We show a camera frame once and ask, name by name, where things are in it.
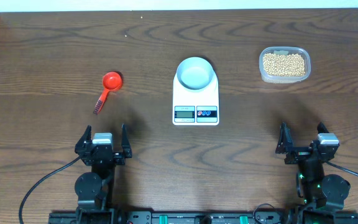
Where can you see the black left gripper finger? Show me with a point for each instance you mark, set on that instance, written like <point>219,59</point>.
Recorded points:
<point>126,147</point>
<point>85,139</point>

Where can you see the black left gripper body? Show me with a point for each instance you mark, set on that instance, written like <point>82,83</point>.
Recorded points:
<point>118,158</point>

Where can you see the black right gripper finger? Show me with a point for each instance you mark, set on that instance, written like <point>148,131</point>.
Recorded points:
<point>285,142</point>
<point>321,128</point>

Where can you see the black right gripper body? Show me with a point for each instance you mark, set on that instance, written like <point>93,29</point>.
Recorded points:
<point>299,154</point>

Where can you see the red plastic measuring scoop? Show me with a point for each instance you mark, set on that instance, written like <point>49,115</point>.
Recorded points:
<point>111,81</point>

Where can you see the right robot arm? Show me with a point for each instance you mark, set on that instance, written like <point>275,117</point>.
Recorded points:
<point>323,195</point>

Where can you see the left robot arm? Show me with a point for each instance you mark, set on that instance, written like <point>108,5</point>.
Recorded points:
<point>95,187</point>

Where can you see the white digital kitchen scale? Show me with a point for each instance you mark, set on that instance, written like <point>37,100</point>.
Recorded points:
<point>195,107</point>

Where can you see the grey round bowl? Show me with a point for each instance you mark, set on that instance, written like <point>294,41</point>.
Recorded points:
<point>195,73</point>

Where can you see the soybeans pile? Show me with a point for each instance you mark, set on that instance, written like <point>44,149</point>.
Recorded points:
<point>292,65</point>

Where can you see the clear plastic container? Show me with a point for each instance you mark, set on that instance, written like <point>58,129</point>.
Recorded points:
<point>285,51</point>

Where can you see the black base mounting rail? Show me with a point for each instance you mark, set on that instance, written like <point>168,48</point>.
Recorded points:
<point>145,217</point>

